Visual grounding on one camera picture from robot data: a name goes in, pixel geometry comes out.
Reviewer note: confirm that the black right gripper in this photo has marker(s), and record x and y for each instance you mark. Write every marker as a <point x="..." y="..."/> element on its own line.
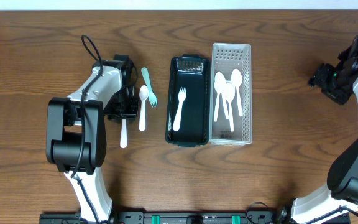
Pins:
<point x="320" y="77"/>

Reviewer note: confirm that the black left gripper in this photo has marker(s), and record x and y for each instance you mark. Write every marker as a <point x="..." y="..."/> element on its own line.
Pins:
<point x="132" y="112"/>

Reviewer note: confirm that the white plastic spoon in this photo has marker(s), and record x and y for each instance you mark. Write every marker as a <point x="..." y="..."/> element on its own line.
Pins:
<point x="143" y="95"/>
<point x="236" y="79"/>
<point x="229" y="93"/>
<point x="219" y="84"/>
<point x="225" y="108"/>

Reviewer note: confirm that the light blue plastic fork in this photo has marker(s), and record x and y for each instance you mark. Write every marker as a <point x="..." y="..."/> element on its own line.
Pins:
<point x="152" y="97"/>

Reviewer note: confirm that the white plastic fork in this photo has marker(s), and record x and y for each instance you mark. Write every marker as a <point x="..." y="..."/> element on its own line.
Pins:
<point x="181" y="99"/>
<point x="123" y="138"/>

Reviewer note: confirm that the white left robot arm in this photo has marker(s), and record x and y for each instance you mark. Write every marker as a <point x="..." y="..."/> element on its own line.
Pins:
<point x="76" y="136"/>

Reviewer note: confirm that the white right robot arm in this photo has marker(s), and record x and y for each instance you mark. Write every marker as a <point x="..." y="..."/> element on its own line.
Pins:
<point x="339" y="195"/>

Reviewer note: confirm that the black plastic basket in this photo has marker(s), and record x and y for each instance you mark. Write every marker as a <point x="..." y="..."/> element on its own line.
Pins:
<point x="193" y="73"/>

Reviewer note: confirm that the clear plastic basket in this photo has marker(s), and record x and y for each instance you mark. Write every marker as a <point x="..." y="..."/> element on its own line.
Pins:
<point x="225" y="58"/>

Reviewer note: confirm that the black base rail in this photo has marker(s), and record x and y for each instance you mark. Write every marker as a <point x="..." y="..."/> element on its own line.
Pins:
<point x="180" y="218"/>

